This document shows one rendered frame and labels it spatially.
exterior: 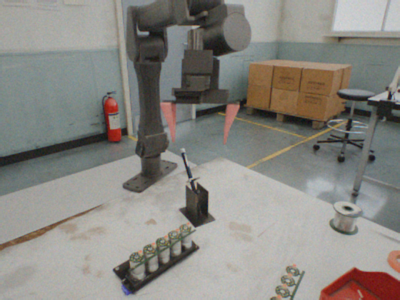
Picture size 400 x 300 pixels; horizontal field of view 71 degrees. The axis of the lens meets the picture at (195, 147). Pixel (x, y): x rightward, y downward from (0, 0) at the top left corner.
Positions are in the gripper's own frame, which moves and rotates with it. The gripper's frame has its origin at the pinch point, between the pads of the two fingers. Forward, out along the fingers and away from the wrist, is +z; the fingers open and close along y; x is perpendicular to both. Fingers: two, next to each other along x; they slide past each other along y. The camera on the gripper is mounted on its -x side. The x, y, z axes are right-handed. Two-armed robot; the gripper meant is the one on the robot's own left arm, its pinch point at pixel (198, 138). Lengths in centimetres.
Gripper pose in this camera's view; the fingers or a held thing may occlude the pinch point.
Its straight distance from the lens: 53.7
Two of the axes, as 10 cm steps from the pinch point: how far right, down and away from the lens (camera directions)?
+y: 10.0, 0.4, -0.6
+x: 0.7, -1.1, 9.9
